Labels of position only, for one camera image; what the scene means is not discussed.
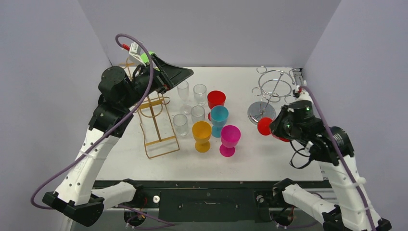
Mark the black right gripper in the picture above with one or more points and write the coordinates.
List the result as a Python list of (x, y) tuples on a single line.
[(280, 128)]

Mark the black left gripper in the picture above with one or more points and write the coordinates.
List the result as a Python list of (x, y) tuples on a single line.
[(170, 76)]

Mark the clear champagne flute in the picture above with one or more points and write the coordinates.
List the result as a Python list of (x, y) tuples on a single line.
[(183, 92)]

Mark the red plastic wine glass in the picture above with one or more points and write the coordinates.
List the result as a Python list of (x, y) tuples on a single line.
[(263, 128), (215, 98)]

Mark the clear glass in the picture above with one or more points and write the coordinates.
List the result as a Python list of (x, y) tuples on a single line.
[(180, 123), (197, 114), (200, 94)]

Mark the green plastic wine glass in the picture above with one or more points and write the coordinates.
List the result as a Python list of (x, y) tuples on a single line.
[(147, 57)]

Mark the magenta plastic wine glass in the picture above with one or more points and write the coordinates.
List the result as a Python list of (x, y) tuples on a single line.
[(230, 136)]

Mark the cyan plastic wine glass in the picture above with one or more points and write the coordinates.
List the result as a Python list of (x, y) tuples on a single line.
[(219, 116)]

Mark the orange plastic wine glass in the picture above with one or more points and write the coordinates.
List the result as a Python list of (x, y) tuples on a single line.
[(202, 132)]

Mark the gold wire glass rack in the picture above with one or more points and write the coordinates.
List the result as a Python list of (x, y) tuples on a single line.
[(151, 128)]

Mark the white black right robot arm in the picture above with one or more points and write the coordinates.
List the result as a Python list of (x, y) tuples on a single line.
[(353, 211)]

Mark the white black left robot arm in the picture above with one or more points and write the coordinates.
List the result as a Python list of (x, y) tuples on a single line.
[(75, 197)]

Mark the chrome round glass rack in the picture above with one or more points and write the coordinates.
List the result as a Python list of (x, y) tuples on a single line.
[(273, 86)]

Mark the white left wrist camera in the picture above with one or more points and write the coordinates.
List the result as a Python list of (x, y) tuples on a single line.
[(135, 54)]

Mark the aluminium rail right side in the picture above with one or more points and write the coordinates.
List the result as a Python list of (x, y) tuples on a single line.
[(318, 111)]

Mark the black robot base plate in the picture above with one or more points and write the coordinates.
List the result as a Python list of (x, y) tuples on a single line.
[(207, 201)]

